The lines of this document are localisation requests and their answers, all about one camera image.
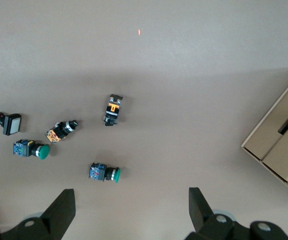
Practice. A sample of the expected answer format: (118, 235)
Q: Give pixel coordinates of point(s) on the green push button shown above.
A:
(97, 172)
(23, 148)

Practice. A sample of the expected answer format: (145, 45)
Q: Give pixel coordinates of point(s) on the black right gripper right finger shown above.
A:
(209, 225)

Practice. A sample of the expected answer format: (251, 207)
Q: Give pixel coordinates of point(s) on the cardboard drawer box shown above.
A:
(279, 150)

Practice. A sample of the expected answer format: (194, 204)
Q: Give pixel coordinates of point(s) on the orange black selector switch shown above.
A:
(58, 132)
(112, 110)

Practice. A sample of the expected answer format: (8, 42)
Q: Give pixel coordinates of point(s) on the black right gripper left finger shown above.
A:
(56, 217)

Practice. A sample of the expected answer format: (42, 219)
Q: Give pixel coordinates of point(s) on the black square push button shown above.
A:
(12, 123)

